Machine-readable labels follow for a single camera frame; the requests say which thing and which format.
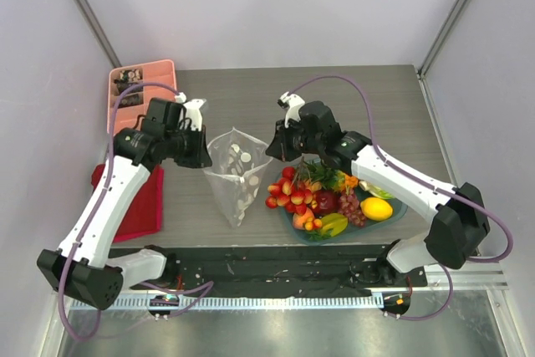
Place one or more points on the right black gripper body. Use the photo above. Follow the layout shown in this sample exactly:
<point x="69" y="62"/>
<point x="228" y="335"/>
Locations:
<point x="278" y="145"/>

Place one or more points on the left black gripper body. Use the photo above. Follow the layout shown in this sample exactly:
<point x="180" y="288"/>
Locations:
<point x="183" y="147"/>

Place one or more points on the clear zip top bag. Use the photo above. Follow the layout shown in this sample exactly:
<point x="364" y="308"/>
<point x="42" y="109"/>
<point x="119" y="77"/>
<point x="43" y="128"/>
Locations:
<point x="239" y="162"/>

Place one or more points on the orange toy pineapple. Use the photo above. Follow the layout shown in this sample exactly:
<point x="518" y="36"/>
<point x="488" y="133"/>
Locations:
<point x="329" y="178"/>

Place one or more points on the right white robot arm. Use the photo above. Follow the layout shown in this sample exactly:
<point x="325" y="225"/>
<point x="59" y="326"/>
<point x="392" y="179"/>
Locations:
<point x="457" y="224"/>

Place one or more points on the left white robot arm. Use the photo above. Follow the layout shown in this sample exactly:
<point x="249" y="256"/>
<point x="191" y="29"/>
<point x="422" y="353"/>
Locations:
<point x="81" y="267"/>

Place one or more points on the teal plastic tray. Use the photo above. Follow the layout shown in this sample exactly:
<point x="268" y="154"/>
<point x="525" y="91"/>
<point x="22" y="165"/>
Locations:
<point x="351" y="232"/>

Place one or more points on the red cherry bunch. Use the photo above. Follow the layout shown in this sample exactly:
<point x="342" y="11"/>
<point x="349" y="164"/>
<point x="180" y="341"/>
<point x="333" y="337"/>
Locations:
<point x="295" y="190"/>

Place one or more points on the pink compartment organizer box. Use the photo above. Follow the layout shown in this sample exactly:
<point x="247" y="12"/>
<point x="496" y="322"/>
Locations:
<point x="136" y="103"/>

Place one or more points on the dark red toy apple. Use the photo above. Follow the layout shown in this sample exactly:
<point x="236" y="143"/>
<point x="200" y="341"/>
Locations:
<point x="325" y="202"/>

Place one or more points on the orange toy peach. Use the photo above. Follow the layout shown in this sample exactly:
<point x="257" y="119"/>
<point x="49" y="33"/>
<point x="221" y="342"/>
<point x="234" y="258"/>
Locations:
<point x="300" y="221"/>

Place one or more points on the white toy cauliflower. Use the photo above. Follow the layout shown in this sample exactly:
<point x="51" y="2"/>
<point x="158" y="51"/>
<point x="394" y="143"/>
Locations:
<point x="375" y="191"/>

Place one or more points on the red folded cloth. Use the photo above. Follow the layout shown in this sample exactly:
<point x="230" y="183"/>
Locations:
<point x="145" y="214"/>

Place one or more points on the small orange cherry cluster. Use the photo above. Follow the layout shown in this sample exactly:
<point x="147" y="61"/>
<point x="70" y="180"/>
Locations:
<point x="313" y="224"/>

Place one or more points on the purple toy grapes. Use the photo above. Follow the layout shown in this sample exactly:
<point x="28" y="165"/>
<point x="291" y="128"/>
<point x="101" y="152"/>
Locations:
<point x="349" y="206"/>

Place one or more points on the yellow green toy starfruit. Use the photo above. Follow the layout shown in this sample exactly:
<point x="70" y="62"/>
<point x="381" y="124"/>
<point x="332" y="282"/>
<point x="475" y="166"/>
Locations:
<point x="333" y="225"/>

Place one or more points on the yellow toy lemon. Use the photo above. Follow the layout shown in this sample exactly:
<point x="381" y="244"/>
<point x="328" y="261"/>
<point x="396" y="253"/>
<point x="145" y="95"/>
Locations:
<point x="376" y="209"/>

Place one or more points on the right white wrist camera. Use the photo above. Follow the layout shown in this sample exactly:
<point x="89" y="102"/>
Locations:
<point x="291" y="104"/>

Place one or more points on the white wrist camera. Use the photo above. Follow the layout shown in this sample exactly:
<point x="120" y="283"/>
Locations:
<point x="191" y="114"/>
<point x="291" y="104"/>

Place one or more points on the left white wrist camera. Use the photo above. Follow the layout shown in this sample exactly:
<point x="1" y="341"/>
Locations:
<point x="191" y="114"/>

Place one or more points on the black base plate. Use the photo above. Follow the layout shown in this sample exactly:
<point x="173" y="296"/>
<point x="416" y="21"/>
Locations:
<point x="333" y="271"/>

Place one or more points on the slotted white cable duct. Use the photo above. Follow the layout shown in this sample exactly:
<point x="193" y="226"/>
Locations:
<point x="153" y="301"/>

